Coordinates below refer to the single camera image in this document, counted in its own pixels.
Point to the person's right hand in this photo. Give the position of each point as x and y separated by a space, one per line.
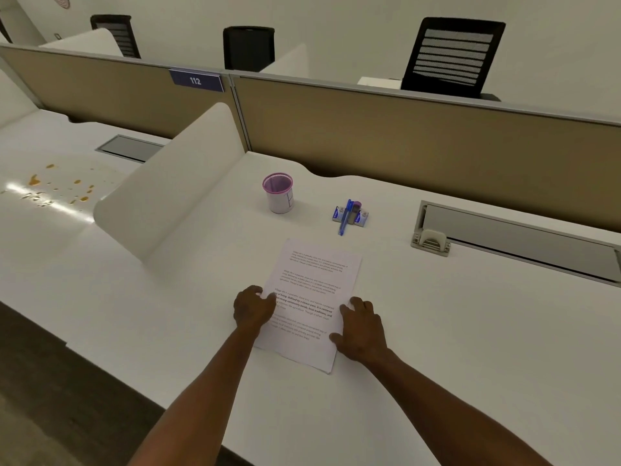
364 334

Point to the person's right thumb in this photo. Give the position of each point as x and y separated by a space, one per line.
338 338

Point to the person's right forearm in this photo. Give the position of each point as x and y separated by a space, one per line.
446 407

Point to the person's left hand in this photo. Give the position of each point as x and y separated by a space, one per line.
252 310

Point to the white cup with purple rim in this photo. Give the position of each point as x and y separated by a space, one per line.
280 198

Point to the black mesh office chair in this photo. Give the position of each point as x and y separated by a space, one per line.
453 55

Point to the person's left thumb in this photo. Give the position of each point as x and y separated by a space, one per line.
271 301

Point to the beige partition panel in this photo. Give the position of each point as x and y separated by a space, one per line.
436 150
111 87

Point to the small white blue box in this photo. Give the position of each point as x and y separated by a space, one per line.
362 218

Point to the blue pen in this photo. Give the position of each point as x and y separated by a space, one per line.
346 218

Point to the blue number sign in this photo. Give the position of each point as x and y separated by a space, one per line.
196 80

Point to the printed white paper sheet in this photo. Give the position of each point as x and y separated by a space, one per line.
315 281

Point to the person's left forearm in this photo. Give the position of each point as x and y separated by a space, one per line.
203 397

